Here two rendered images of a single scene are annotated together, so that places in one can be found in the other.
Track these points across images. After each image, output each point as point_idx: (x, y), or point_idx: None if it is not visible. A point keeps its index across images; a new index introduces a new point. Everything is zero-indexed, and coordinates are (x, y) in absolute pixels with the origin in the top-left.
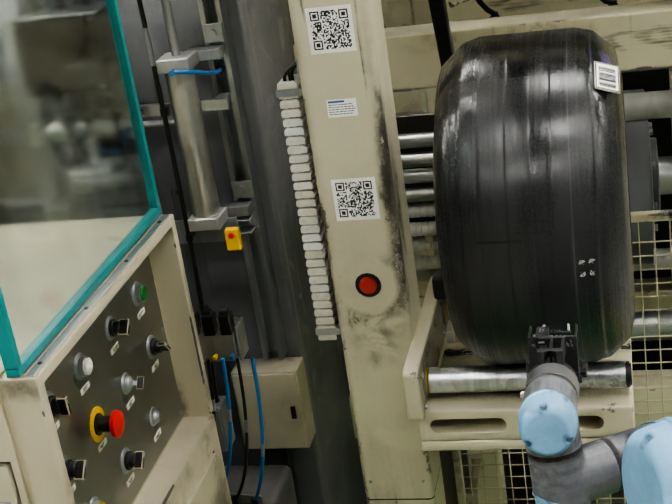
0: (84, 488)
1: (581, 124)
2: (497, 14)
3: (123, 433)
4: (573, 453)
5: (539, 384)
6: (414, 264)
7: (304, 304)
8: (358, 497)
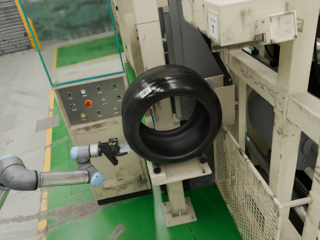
0: (79, 111)
1: (130, 100)
2: (274, 59)
3: (99, 107)
4: (77, 162)
5: (83, 145)
6: (170, 114)
7: (194, 110)
8: (218, 162)
